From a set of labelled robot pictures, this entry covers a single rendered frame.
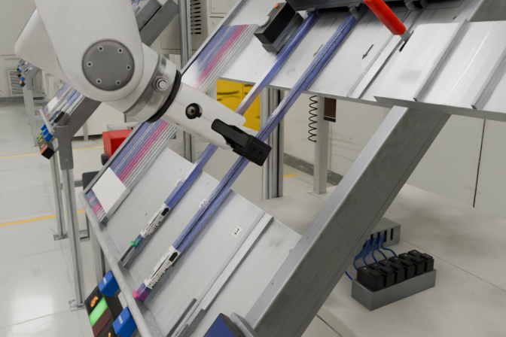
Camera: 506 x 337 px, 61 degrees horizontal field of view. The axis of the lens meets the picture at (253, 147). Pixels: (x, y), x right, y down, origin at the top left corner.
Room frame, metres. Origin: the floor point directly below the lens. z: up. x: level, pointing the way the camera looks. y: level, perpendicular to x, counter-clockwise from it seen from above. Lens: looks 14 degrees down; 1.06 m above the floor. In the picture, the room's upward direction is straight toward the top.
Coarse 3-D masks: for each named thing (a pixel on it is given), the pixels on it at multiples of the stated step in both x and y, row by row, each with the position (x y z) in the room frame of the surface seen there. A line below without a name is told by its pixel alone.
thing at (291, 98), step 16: (352, 16) 0.67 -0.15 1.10; (336, 32) 0.67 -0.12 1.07; (320, 64) 0.64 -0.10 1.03; (304, 80) 0.63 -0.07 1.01; (288, 96) 0.62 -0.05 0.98; (272, 128) 0.60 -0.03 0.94; (240, 160) 0.58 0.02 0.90; (224, 176) 0.58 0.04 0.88; (224, 192) 0.57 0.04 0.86; (208, 208) 0.56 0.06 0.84; (192, 224) 0.55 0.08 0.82; (176, 240) 0.54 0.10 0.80; (144, 288) 0.51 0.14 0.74
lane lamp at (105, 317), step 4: (104, 312) 0.57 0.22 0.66; (108, 312) 0.57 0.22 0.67; (100, 316) 0.57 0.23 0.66; (104, 316) 0.57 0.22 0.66; (108, 316) 0.56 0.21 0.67; (100, 320) 0.56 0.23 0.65; (104, 320) 0.56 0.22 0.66; (108, 320) 0.55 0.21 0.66; (96, 324) 0.56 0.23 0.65; (100, 324) 0.56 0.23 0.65; (104, 324) 0.55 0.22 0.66; (92, 328) 0.56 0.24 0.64; (96, 328) 0.56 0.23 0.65; (100, 328) 0.55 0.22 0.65; (96, 332) 0.55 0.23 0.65; (96, 336) 0.54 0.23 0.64
